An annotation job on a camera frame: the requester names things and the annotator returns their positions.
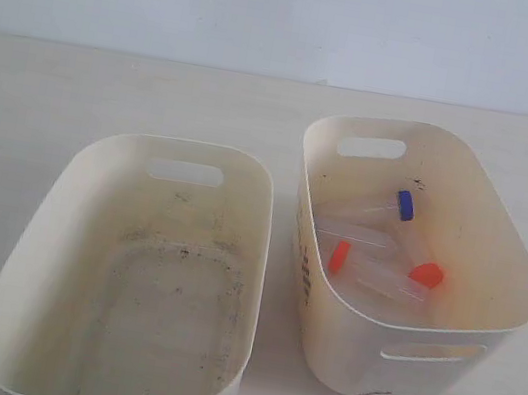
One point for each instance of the blue-capped clear tube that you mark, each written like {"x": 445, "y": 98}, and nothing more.
{"x": 375, "y": 209}

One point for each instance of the clear tube with hidden cap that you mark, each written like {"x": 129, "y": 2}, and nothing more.
{"x": 369, "y": 241}

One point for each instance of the cream plastic bin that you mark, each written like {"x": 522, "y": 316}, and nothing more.
{"x": 379, "y": 347}
{"x": 141, "y": 273}

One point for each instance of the orange-capped tube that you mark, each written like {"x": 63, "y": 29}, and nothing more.
{"x": 353, "y": 268}
{"x": 424, "y": 269}

